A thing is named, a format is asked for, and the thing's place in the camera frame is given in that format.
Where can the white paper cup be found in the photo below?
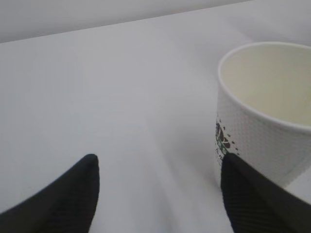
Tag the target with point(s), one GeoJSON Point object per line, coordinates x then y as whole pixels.
{"type": "Point", "coordinates": [264, 109]}

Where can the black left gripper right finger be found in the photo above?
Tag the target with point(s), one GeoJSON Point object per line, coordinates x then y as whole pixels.
{"type": "Point", "coordinates": [254, 204]}

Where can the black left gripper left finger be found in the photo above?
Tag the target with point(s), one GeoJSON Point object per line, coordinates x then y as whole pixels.
{"type": "Point", "coordinates": [67, 205]}

